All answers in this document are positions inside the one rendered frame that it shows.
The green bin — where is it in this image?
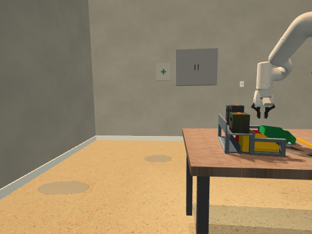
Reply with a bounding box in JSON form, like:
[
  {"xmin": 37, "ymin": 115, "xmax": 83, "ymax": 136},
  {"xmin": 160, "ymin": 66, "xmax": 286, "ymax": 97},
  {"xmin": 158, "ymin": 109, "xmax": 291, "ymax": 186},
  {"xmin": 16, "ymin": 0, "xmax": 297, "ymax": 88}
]
[{"xmin": 259, "ymin": 125, "xmax": 296, "ymax": 144}]

